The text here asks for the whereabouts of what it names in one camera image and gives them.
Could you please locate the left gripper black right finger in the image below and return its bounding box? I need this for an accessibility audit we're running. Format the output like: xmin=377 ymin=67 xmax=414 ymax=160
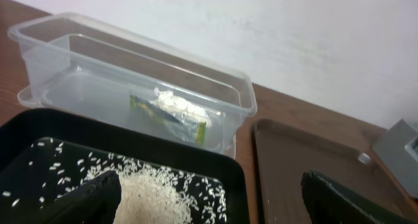
xmin=300 ymin=170 xmax=414 ymax=224

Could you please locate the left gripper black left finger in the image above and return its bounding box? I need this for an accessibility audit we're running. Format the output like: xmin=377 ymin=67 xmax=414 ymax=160
xmin=32 ymin=171 xmax=121 ymax=224

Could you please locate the pile of rice grains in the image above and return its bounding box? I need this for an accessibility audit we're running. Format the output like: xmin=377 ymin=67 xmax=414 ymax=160
xmin=1 ymin=137 xmax=228 ymax=224

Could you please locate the yellow snack wrapper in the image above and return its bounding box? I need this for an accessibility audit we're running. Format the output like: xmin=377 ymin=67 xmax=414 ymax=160
xmin=130 ymin=94 xmax=206 ymax=146

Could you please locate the grey dishwasher rack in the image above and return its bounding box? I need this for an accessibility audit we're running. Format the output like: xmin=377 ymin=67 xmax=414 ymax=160
xmin=372 ymin=120 xmax=417 ymax=199

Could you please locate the brown serving tray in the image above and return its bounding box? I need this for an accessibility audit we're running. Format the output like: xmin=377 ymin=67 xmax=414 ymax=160
xmin=252 ymin=119 xmax=417 ymax=223

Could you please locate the black tray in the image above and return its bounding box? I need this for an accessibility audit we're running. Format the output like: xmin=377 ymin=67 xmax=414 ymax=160
xmin=1 ymin=108 xmax=250 ymax=224

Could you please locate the clear plastic bin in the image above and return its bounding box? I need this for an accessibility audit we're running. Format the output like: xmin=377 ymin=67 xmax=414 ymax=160
xmin=8 ymin=12 xmax=257 ymax=157

